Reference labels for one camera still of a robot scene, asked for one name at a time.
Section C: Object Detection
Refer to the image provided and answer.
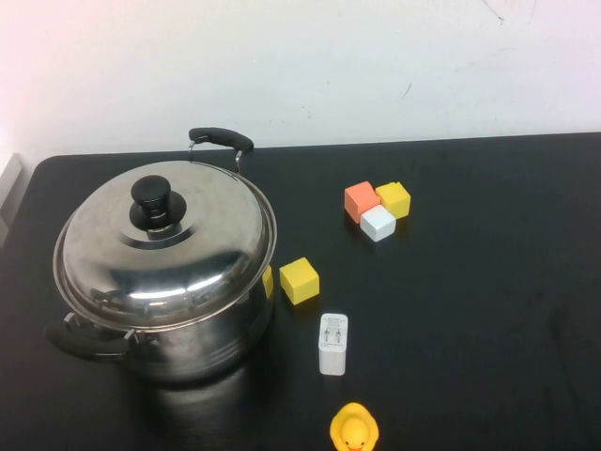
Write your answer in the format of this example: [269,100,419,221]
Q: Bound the white cube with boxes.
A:
[360,204,398,244]

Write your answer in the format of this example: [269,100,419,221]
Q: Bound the yellow rubber duck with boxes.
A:
[330,401,380,451]

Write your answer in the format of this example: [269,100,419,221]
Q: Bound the orange cube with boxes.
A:
[344,180,382,226]

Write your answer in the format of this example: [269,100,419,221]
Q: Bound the stainless steel pot black handles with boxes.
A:
[44,126,278,384]

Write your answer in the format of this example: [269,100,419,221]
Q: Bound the steel lid with black knob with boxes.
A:
[52,160,277,333]

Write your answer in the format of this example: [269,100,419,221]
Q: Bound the white charger plug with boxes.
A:
[318,312,349,376]

